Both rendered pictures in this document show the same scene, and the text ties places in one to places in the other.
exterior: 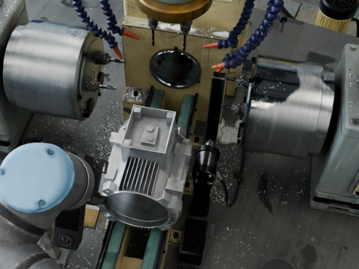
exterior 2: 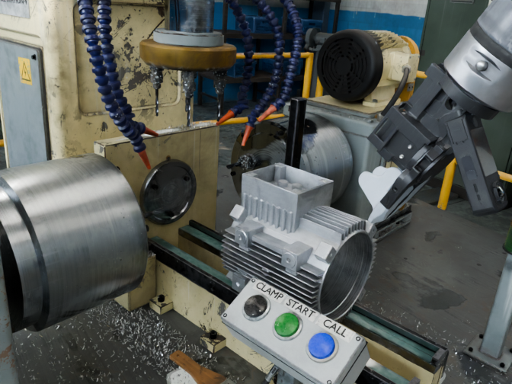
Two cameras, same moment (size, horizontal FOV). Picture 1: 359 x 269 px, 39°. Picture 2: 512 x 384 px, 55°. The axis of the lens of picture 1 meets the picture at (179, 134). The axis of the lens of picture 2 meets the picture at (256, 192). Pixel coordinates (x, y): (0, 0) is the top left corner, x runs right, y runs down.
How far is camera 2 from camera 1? 1.03 m
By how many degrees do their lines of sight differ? 53
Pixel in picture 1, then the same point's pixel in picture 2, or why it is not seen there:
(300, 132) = (341, 156)
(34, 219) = not seen: outside the picture
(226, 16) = (175, 123)
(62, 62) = (104, 183)
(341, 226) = (382, 251)
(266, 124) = (321, 160)
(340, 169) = not seen: hidden behind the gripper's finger
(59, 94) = (123, 232)
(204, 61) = (196, 165)
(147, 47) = (136, 171)
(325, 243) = (395, 264)
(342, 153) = (369, 163)
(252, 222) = not seen: hidden behind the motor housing
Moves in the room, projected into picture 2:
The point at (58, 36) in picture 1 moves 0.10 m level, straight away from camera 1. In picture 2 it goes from (62, 162) to (8, 153)
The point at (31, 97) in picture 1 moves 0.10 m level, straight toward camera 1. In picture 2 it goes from (81, 264) to (148, 275)
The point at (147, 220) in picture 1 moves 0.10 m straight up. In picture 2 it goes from (339, 303) to (347, 252)
